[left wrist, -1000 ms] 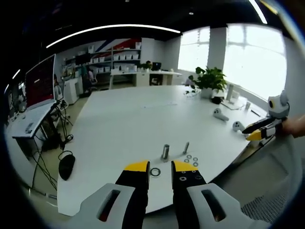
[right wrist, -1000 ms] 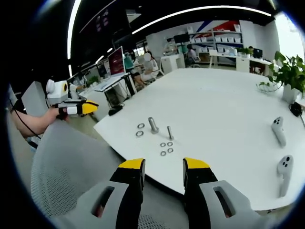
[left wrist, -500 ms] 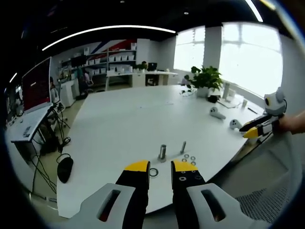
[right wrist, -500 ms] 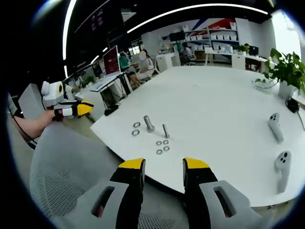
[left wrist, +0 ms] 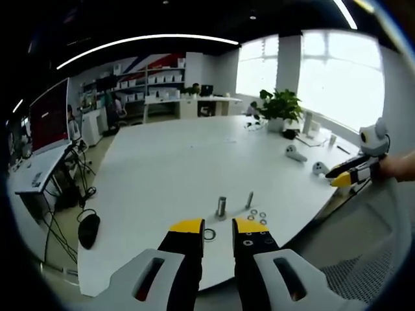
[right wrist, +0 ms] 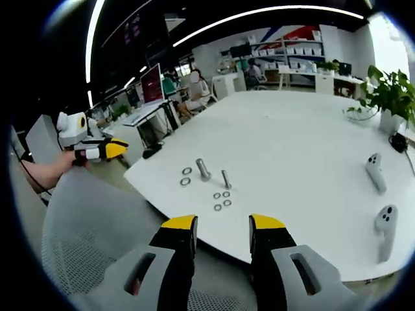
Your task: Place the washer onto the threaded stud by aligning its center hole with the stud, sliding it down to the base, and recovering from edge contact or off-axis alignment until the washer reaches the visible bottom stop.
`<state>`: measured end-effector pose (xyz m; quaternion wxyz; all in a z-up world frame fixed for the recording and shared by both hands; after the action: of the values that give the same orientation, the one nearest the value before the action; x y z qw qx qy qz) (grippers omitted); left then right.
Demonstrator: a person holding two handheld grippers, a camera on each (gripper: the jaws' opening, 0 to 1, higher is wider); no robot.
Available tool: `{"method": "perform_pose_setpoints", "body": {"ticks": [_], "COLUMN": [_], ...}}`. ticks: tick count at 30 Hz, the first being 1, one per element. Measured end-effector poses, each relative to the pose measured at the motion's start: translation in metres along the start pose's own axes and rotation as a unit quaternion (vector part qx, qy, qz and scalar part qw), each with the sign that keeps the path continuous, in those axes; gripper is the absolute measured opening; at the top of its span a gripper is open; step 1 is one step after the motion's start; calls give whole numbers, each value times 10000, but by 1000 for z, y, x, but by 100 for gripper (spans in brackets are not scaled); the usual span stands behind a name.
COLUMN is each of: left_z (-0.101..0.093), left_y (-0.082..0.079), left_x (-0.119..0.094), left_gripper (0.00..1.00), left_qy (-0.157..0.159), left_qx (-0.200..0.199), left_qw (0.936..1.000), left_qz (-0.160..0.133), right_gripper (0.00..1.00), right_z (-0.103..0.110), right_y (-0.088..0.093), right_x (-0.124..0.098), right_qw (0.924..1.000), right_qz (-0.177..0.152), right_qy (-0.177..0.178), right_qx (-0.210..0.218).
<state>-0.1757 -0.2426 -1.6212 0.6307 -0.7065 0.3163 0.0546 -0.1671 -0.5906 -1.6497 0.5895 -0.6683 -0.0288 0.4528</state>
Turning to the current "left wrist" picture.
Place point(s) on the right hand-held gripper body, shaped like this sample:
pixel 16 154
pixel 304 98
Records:
pixel 373 137

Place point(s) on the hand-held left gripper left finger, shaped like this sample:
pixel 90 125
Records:
pixel 181 259

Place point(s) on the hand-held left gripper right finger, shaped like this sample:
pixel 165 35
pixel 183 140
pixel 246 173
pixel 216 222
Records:
pixel 256 256

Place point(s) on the thin metal threaded stud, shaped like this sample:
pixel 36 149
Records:
pixel 249 200

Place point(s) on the white handheld controller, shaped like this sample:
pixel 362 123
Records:
pixel 319 168
pixel 295 153

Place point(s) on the white upright bottle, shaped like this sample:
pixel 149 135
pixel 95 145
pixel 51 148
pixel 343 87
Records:
pixel 308 123

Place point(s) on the small black pouch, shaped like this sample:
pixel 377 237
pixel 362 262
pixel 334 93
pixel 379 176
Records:
pixel 289 133

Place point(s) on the grey mesh office chair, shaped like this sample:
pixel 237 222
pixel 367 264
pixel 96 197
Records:
pixel 363 246

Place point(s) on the green potted plant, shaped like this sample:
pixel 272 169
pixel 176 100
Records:
pixel 280 107

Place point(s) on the black object on floor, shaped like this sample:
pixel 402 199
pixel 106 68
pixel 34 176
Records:
pixel 89 231

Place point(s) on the straight ceiling light strip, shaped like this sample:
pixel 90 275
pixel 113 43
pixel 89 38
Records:
pixel 345 13

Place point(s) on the white office counter desk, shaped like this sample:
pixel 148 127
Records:
pixel 194 105

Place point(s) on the white low cabinet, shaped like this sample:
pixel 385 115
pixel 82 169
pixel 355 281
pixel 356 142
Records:
pixel 94 126

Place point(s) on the small black monitor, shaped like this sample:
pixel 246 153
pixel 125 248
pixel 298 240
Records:
pixel 207 90

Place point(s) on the white side desk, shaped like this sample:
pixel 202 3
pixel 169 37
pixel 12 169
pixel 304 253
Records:
pixel 35 171

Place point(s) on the large monitor with red screen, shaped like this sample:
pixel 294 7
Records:
pixel 48 116

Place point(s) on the curved ceiling light strip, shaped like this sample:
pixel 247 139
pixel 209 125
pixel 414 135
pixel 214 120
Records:
pixel 146 43

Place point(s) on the thick metal cylinder post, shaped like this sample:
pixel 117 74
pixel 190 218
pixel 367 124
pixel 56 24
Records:
pixel 221 207

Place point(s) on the wall shelf with white bins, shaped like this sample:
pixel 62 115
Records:
pixel 149 77

